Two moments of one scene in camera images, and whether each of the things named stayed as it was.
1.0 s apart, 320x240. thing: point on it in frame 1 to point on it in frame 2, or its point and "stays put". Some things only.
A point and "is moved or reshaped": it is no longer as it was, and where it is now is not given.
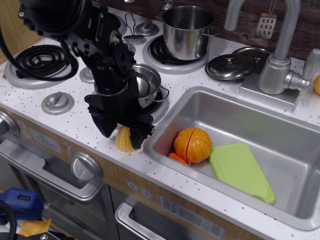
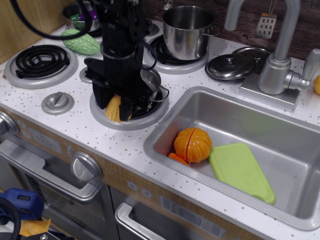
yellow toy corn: [123, 140] is moved or reshaped
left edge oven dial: [8, 125] stays put
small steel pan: [148, 82] stays put
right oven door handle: [122, 216] stays put
